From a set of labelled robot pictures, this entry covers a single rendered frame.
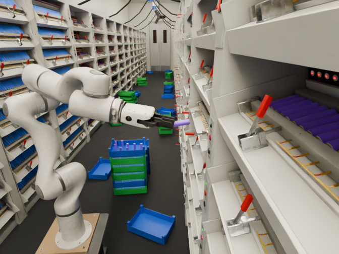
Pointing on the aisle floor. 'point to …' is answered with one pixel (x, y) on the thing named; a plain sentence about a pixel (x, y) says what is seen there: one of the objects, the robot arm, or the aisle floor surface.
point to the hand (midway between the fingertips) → (167, 121)
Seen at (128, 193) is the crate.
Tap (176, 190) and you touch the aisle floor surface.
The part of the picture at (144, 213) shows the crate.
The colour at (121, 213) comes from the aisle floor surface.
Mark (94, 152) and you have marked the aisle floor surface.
